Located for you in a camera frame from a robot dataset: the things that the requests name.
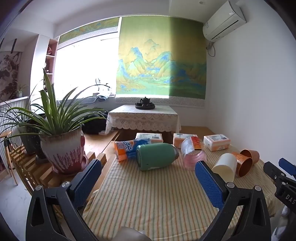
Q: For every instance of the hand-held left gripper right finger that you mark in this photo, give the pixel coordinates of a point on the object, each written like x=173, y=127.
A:
x=209, y=185

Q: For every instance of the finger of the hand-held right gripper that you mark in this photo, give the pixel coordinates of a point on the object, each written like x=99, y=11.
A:
x=288, y=166
x=275, y=171

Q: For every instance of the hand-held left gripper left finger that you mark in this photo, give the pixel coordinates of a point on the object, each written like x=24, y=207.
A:
x=89, y=183

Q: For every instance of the white cup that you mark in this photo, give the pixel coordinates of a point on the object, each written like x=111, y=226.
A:
x=225, y=166

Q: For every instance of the orange cup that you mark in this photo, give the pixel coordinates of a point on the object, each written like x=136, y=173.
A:
x=253, y=156
x=244, y=165

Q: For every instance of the pink transparent cup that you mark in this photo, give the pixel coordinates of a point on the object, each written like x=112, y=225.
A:
x=195, y=160

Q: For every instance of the white plastic bag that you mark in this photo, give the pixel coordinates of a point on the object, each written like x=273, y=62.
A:
x=284, y=227

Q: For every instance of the large plant in pink-white pot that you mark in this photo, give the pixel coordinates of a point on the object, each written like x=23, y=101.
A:
x=62, y=148

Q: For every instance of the orange tissue pack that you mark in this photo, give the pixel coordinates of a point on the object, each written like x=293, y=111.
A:
x=180, y=140
x=149, y=137
x=217, y=141

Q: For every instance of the clear bottle with orange label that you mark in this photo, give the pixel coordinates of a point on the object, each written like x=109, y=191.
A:
x=190, y=144

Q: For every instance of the orange and blue snack canister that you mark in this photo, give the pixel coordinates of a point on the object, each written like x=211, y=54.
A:
x=126, y=150

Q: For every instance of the black bag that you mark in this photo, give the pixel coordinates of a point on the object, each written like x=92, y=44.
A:
x=94, y=124

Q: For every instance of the striped tablecloth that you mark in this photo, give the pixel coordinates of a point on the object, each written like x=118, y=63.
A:
x=150, y=197

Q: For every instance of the green thermos bottle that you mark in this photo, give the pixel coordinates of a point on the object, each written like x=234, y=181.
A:
x=155, y=156

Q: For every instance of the wooden slatted rack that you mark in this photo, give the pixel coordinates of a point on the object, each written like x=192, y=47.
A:
x=27, y=168

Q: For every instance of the plant in dark pot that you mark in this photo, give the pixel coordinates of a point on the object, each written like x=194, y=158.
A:
x=29, y=141

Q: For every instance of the low table with lace cloth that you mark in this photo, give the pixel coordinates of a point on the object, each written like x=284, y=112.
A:
x=143, y=118

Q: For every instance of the folded grey cloth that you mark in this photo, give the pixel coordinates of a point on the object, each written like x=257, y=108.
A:
x=99, y=97

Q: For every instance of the black tea tray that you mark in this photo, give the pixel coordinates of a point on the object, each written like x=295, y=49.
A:
x=144, y=107

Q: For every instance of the black teapot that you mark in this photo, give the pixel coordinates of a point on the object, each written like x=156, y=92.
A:
x=145, y=101

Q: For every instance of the white radiator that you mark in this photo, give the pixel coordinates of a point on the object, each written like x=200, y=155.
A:
x=11, y=115

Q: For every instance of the small potted plant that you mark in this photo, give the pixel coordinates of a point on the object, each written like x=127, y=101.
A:
x=20, y=91

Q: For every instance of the landscape painting roller blind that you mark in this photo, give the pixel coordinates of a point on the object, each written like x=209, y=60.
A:
x=161, y=60

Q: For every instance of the rolled-up landscape roller blind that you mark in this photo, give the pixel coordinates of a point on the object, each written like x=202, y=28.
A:
x=90, y=29

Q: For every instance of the white air conditioner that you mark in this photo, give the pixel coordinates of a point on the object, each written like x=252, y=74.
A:
x=223, y=22

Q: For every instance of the pink wall shelf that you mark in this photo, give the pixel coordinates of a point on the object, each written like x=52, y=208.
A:
x=50, y=64

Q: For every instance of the ink painting wall scroll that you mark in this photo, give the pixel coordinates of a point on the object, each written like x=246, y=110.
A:
x=9, y=76

